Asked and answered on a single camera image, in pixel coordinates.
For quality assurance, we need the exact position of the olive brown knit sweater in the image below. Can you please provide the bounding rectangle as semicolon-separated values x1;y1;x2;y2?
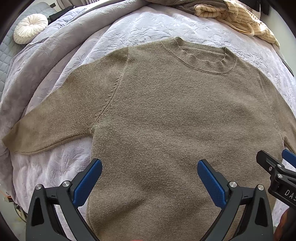
3;38;295;240

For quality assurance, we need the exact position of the cream striped knit garment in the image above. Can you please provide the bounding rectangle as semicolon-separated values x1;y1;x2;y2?
194;1;280;47

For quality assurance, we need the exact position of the person's right hand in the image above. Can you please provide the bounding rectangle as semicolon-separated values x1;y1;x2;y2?
273;208;296;241

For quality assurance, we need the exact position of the round cream pleated cushion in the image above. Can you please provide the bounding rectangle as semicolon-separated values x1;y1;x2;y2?
13;14;49;45

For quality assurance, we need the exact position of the grey quilted headboard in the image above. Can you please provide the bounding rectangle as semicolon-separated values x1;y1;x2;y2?
0;2;57;95

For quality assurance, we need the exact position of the lavender embossed bed blanket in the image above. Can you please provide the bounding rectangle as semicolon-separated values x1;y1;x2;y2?
0;0;296;239

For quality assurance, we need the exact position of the grey-green knit garment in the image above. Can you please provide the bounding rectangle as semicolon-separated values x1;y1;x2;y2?
147;0;228;14

